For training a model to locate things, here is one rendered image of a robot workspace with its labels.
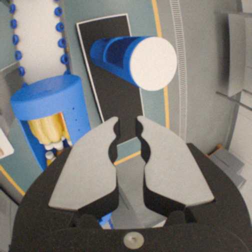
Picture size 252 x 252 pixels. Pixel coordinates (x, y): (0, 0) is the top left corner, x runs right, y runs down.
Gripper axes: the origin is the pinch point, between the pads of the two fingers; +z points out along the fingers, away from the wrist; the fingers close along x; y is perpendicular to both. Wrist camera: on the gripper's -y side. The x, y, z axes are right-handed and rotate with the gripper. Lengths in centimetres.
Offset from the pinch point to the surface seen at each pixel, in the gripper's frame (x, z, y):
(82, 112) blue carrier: -15.5, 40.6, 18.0
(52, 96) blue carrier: -21.5, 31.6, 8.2
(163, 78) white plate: 20, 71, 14
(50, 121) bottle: -25.5, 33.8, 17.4
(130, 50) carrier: 3, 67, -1
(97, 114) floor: -34, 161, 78
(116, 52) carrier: -7, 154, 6
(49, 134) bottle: -27.2, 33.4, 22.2
